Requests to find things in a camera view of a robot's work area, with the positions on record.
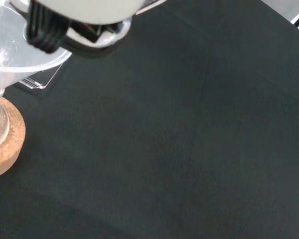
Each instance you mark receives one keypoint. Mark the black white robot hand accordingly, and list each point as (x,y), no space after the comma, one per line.
(89,10)

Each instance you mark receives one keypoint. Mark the translucent plastic funnel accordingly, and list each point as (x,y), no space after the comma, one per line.
(20,72)

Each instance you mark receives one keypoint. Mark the black cloth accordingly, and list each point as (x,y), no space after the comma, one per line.
(164,139)

